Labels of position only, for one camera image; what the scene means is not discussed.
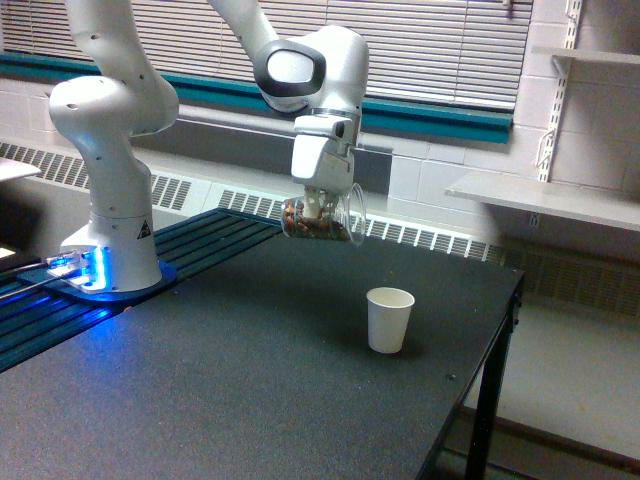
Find white shelf wall rail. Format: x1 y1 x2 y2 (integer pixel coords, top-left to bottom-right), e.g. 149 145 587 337
534 0 583 183

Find clear plastic cup with almonds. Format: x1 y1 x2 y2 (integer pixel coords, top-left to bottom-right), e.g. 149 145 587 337
280 183 367 245

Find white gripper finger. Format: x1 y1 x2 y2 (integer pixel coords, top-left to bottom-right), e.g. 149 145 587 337
304 186 330 219

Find black cable at base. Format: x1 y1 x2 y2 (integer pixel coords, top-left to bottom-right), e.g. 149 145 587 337
0 257 76 301

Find white upper wall shelf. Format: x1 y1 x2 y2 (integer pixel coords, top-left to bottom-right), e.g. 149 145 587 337
531 46 640 78

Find white paper cup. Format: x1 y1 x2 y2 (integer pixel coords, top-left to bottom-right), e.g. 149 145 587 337
366 287 415 354

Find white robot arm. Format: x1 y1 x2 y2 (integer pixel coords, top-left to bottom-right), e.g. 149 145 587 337
49 1 369 294

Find white baseboard radiator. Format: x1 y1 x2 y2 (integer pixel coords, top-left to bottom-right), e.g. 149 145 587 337
1 140 639 317

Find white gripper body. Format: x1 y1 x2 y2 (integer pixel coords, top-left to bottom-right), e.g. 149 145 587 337
291 113 360 195

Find white lower wall shelf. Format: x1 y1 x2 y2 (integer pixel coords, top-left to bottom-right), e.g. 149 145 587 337
445 172 639 231

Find white window blinds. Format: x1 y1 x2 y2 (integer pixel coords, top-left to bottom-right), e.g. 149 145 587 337
0 0 534 112

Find black table leg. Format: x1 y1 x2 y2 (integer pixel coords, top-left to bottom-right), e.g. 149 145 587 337
464 279 524 479

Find white wall shelf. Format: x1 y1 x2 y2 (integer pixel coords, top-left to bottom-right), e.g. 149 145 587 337
531 46 640 78
445 172 639 231

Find white tabletop at left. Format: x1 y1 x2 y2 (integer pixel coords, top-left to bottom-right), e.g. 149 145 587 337
0 158 41 182

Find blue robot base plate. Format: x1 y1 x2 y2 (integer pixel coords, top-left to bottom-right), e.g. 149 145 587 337
17 260 177 306

